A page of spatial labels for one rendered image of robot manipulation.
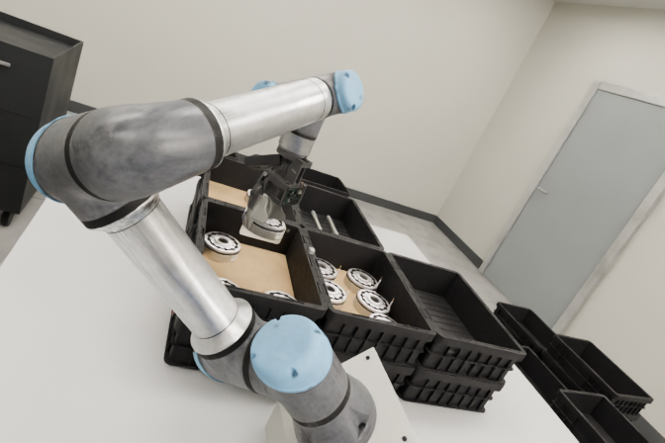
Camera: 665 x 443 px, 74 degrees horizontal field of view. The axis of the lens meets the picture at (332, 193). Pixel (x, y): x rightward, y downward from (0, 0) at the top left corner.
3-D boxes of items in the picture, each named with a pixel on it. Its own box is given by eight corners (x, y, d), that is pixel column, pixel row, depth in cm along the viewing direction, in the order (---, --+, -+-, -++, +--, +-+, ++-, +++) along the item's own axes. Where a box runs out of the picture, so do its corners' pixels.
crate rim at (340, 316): (434, 343, 108) (439, 335, 107) (325, 319, 97) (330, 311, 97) (383, 256, 143) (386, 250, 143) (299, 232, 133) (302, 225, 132)
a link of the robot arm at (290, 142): (277, 124, 96) (300, 128, 103) (270, 142, 98) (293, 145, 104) (301, 138, 93) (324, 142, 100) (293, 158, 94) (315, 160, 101)
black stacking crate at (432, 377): (486, 417, 124) (508, 386, 121) (397, 403, 114) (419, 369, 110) (427, 322, 160) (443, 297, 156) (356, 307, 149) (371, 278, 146)
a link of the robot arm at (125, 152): (105, 103, 41) (360, 53, 79) (52, 117, 48) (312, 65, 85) (144, 218, 44) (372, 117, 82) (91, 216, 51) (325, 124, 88)
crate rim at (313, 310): (200, 204, 122) (203, 197, 122) (298, 232, 133) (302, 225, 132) (189, 291, 87) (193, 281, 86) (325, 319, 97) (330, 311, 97)
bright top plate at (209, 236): (205, 228, 121) (206, 227, 121) (239, 239, 125) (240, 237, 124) (202, 247, 112) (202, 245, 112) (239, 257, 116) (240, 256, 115)
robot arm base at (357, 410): (387, 443, 73) (367, 410, 68) (304, 479, 73) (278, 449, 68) (364, 369, 86) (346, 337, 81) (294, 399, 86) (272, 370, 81)
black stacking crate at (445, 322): (505, 388, 121) (527, 357, 118) (417, 372, 111) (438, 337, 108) (442, 299, 156) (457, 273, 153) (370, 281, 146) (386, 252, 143)
